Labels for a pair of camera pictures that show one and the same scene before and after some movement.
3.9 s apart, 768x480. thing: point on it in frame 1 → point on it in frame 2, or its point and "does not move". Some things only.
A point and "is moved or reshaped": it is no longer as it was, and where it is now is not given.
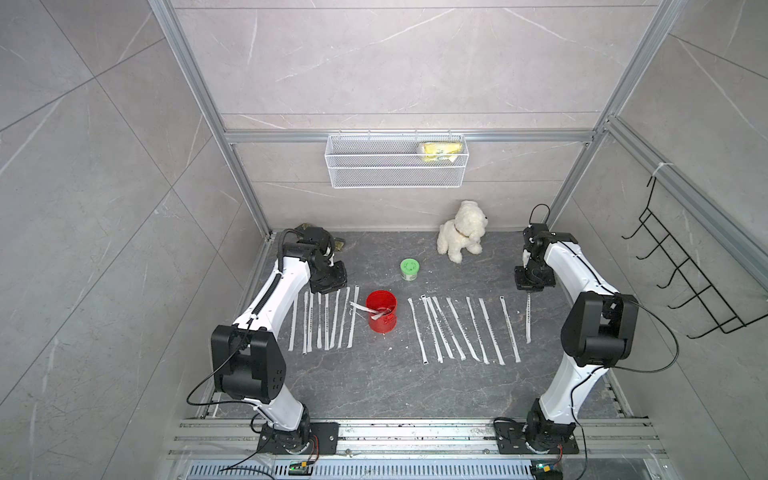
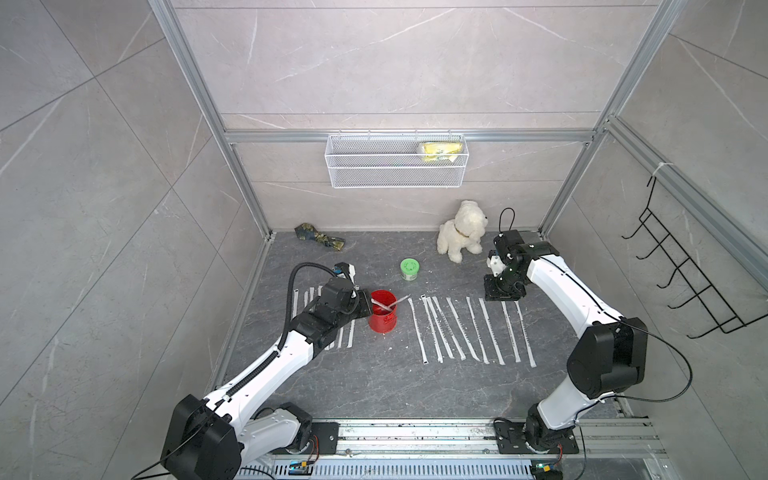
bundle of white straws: (377, 313) is moved or reshaped
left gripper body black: (330, 278) → (356, 308)
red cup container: (382, 300) does not move
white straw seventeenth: (528, 320) → (532, 362)
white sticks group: (462, 331) does not move
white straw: (510, 329) does not move
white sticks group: (448, 327) does not move
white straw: (479, 337) does not move
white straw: (354, 318) does not move
